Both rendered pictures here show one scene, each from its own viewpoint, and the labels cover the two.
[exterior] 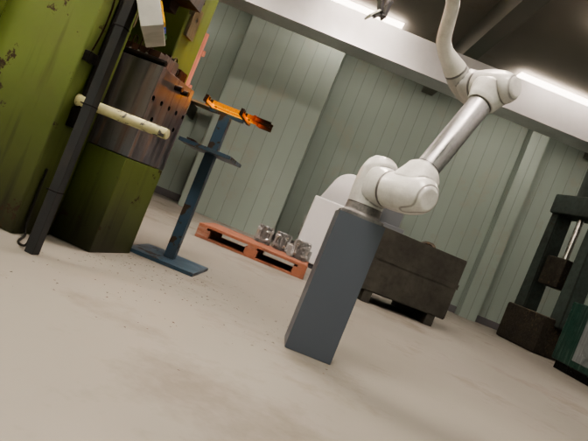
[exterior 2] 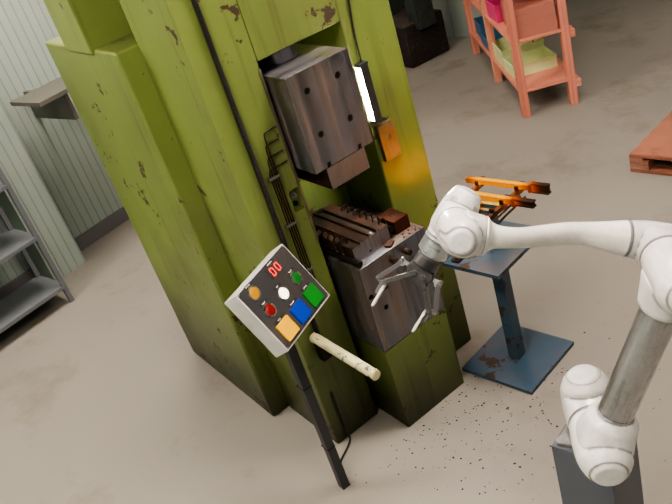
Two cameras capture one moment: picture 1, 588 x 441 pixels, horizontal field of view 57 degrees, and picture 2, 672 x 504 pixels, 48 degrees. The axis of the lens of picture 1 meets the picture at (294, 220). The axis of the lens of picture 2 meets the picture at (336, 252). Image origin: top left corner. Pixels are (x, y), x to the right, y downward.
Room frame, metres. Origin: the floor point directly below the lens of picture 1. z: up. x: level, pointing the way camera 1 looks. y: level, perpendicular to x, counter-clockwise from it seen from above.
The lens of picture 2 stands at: (0.68, -1.22, 2.56)
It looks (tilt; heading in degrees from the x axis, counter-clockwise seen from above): 29 degrees down; 50
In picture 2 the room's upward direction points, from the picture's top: 18 degrees counter-clockwise
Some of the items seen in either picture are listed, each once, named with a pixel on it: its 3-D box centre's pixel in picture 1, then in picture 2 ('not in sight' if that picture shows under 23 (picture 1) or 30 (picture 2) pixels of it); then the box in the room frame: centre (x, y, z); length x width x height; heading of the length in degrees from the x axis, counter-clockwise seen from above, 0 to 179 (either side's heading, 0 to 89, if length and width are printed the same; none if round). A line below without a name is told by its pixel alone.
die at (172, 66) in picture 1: (131, 51); (342, 231); (2.66, 1.05, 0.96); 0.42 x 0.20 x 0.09; 78
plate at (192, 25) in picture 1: (193, 24); (388, 139); (2.96, 0.91, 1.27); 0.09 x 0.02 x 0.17; 168
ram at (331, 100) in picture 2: not in sight; (309, 101); (2.71, 1.04, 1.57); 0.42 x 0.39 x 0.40; 78
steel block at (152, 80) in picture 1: (115, 103); (365, 272); (2.72, 1.05, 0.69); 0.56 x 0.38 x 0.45; 78
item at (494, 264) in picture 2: (211, 152); (494, 247); (3.11, 0.58, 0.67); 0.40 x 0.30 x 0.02; 177
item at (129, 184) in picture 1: (80, 188); (388, 347); (2.72, 1.05, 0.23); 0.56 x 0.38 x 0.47; 78
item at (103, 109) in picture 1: (122, 116); (343, 355); (2.27, 0.83, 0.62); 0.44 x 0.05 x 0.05; 78
